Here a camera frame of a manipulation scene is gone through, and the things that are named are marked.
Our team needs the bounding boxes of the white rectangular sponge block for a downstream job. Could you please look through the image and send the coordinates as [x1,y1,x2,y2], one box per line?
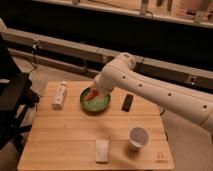
[95,139,109,163]

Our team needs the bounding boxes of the white plastic bottle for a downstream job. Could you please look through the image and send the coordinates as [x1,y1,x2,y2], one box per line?
[52,81,67,110]

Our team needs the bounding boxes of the black rectangular block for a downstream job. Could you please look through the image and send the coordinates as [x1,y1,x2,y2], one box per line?
[122,94,134,112]

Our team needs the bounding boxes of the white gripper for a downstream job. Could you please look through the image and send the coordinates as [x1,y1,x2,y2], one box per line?
[94,80,114,95]

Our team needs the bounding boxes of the green bowl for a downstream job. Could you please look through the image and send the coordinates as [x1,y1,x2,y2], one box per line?
[80,88,111,113]

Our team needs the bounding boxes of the black hanging cable left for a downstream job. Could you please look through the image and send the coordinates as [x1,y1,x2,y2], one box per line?
[30,40,41,71]

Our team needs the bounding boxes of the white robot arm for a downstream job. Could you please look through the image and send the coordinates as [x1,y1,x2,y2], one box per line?
[93,52,213,133]

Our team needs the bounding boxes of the black chair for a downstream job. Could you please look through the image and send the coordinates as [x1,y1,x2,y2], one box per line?
[0,35,39,154]

